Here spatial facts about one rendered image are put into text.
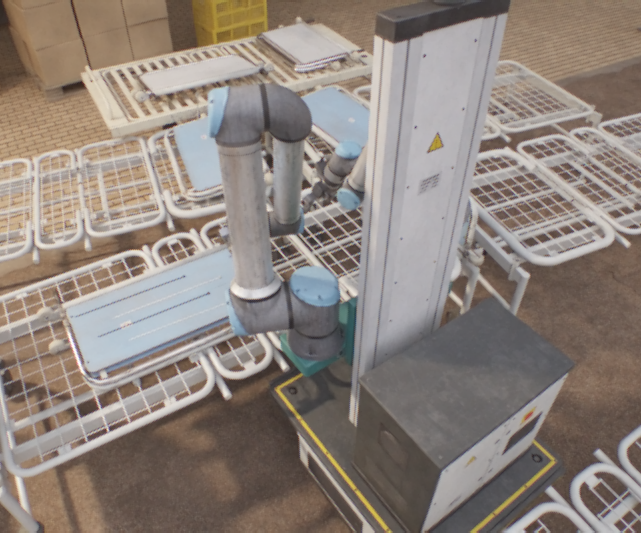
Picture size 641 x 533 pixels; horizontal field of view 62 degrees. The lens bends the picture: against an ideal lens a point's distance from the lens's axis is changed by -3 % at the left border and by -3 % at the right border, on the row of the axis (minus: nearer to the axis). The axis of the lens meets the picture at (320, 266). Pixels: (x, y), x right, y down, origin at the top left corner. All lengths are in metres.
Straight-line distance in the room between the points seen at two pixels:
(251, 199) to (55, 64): 3.99
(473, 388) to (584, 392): 1.28
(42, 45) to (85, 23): 0.40
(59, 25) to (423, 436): 4.47
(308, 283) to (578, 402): 1.58
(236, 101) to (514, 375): 1.07
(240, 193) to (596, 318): 2.24
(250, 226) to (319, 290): 0.30
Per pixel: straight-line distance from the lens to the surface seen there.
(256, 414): 2.53
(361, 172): 1.89
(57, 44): 5.25
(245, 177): 1.41
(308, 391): 2.20
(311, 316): 1.64
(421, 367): 1.64
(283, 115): 1.36
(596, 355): 3.02
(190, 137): 3.27
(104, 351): 2.16
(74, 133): 4.79
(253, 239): 1.49
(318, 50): 4.04
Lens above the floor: 2.14
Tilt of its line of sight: 43 degrees down
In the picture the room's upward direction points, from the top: straight up
